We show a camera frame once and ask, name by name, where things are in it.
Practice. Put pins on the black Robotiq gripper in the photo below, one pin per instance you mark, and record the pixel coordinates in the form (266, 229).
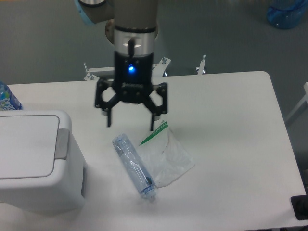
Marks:
(132, 84)

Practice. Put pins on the clear green zip bag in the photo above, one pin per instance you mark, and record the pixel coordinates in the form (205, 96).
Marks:
(164, 156)

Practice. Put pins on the white trash can lid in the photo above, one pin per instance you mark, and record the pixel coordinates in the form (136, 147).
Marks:
(30, 144)

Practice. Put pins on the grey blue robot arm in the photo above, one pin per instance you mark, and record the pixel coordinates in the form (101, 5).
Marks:
(134, 36)

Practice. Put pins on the white plastic trash can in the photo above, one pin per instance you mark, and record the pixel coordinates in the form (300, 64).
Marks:
(63, 189)

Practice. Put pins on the clear empty plastic bottle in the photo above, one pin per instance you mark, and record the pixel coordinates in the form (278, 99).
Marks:
(138, 173)

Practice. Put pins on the blue label water bottle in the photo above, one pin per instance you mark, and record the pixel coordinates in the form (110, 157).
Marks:
(8, 100)

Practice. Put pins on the large blue water jug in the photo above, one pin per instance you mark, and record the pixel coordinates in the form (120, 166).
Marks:
(286, 14)

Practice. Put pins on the black device at edge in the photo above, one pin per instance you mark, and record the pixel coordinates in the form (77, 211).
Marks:
(300, 206)

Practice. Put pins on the white frame at right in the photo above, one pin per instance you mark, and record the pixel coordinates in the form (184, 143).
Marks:
(299, 108)

